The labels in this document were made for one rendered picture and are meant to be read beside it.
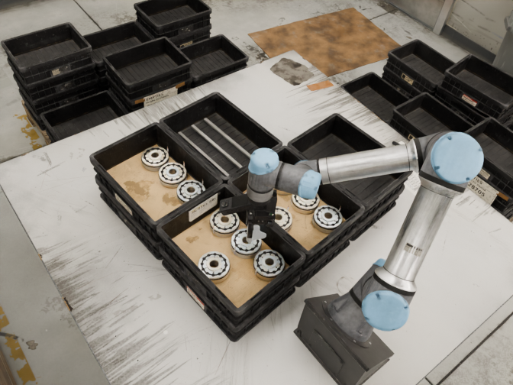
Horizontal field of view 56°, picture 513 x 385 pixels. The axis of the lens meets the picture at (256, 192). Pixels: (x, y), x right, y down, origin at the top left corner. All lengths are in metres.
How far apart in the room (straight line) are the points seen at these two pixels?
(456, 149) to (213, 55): 2.22
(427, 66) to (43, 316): 2.72
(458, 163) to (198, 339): 0.95
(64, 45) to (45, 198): 1.35
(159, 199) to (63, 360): 0.99
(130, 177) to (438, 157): 1.11
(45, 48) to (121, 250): 1.66
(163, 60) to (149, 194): 1.33
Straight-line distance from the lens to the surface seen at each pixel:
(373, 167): 1.36
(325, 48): 4.09
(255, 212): 1.40
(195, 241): 1.65
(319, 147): 2.00
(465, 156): 1.23
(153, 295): 1.71
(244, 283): 1.57
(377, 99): 3.25
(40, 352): 2.49
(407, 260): 1.28
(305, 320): 1.54
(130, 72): 2.89
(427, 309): 1.83
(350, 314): 1.46
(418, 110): 3.09
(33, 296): 2.62
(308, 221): 1.74
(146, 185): 1.81
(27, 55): 3.13
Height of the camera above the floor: 2.20
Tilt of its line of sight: 50 degrees down
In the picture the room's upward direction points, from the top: 7 degrees clockwise
